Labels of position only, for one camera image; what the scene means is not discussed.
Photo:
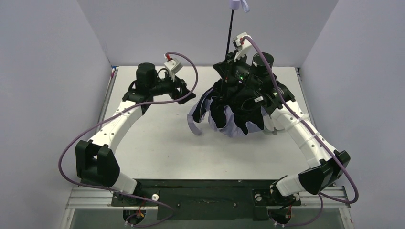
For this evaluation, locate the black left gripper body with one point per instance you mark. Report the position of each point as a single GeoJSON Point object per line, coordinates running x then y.
{"type": "Point", "coordinates": [176, 89]}

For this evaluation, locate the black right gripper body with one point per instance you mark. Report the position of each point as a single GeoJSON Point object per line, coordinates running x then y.
{"type": "Point", "coordinates": [226, 67]}

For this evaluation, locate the lavender folding umbrella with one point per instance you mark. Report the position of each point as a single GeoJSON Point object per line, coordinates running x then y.
{"type": "Point", "coordinates": [236, 109]}

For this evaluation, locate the mint green umbrella case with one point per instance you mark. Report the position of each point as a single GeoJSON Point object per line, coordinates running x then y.
{"type": "Point", "coordinates": [269, 126]}

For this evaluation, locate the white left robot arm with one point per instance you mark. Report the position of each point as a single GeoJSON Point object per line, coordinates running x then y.
{"type": "Point", "coordinates": [95, 158]}

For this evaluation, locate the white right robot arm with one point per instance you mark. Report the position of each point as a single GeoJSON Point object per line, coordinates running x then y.
{"type": "Point", "coordinates": [326, 163]}

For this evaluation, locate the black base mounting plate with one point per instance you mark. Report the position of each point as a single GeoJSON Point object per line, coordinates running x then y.
{"type": "Point", "coordinates": [192, 199]}

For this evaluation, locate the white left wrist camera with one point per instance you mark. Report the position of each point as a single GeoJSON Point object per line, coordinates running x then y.
{"type": "Point", "coordinates": [172, 66]}

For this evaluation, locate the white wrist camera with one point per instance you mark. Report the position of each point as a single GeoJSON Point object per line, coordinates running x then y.
{"type": "Point", "coordinates": [172, 66]}
{"type": "Point", "coordinates": [242, 45]}

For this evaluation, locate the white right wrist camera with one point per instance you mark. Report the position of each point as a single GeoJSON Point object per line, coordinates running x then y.
{"type": "Point", "coordinates": [242, 45]}

